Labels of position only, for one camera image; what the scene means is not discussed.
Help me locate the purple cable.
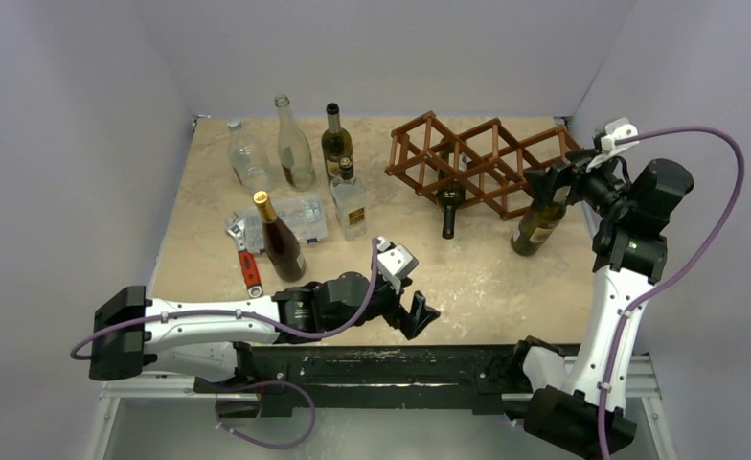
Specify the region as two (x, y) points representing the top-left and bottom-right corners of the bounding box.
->
(596, 126), (747, 460)
(69, 238), (383, 362)

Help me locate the clear glass bottle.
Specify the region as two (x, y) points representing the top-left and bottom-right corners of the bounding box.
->
(275, 94), (316, 192)
(227, 118), (276, 194)

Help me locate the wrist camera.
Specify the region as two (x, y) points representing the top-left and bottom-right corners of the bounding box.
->
(376, 236), (419, 294)
(586, 117), (639, 172)

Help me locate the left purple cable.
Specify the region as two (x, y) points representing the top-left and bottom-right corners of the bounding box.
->
(69, 238), (383, 362)

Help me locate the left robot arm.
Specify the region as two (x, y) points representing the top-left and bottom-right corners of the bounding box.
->
(84, 272), (440, 392)

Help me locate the clear bottle black cap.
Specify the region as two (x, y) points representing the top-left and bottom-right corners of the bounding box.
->
(330, 155), (367, 241)

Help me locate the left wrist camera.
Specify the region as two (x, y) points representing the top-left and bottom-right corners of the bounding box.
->
(376, 236), (419, 294)

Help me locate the green bottle silver neck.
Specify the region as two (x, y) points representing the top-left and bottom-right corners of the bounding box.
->
(510, 187), (569, 256)

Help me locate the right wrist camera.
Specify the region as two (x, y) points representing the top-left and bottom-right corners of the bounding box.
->
(586, 117), (639, 172)

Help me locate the wooden wine rack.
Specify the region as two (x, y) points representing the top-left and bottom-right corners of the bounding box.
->
(384, 111), (580, 220)

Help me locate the red adjustable wrench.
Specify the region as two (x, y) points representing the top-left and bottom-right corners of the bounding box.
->
(226, 217), (263, 299)

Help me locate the dark bottle black cap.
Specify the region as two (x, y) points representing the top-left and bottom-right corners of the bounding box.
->
(436, 148), (466, 240)

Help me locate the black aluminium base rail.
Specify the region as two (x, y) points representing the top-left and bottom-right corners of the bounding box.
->
(103, 345), (533, 418)

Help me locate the red wine bottle gold cap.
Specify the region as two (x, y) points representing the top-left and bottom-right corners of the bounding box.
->
(253, 191), (307, 283)

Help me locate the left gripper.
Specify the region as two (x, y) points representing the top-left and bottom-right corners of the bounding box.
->
(326, 270), (438, 337)

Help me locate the dark bottle silver cap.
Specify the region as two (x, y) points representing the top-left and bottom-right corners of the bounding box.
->
(321, 103), (353, 182)

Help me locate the clear plastic screw box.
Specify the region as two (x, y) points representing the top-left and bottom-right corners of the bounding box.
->
(227, 193), (329, 254)

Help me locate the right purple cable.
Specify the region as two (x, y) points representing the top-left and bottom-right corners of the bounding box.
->
(596, 126), (747, 460)

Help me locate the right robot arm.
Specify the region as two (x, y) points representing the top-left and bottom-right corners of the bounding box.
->
(486, 159), (694, 459)

